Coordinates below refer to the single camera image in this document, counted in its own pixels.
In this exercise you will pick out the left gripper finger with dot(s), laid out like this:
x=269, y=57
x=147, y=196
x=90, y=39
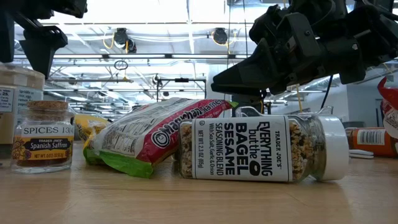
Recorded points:
x=5, y=37
x=43, y=46

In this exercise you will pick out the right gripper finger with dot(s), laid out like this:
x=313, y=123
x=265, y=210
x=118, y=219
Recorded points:
x=248, y=77
x=265, y=25

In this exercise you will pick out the pink green ramen packet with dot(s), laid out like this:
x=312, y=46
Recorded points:
x=149, y=133

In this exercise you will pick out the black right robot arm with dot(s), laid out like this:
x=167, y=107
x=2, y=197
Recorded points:
x=382, y=31

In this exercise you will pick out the black flat monitor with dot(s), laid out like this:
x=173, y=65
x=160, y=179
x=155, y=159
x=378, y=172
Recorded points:
x=245, y=105

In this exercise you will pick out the red yellow ramen packet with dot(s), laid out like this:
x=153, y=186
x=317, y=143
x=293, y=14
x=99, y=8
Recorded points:
x=390, y=102

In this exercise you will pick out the saffron jar cork lid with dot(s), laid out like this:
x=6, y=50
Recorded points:
x=43, y=146

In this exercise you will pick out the orange spice bottle black cap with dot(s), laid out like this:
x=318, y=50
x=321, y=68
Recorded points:
x=373, y=141

